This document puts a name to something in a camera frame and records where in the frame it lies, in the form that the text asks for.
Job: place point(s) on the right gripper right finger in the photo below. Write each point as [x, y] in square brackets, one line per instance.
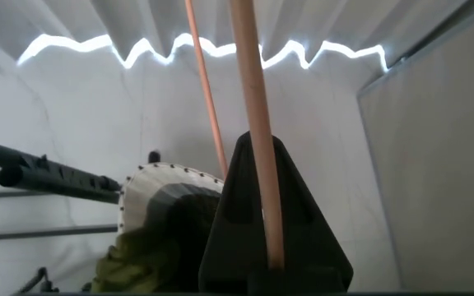
[311, 238]

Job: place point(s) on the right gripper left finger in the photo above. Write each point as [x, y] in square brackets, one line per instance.
[233, 230]

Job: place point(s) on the pink clothes hanger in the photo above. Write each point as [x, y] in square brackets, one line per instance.
[257, 123]

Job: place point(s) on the white laundry basket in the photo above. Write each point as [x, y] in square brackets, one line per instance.
[146, 181]

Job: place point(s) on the black clothes rack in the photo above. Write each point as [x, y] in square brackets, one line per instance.
[56, 181]

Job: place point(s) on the green garment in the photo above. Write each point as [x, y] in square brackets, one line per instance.
[138, 263]

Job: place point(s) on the white curtain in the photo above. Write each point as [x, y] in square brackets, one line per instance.
[97, 16]

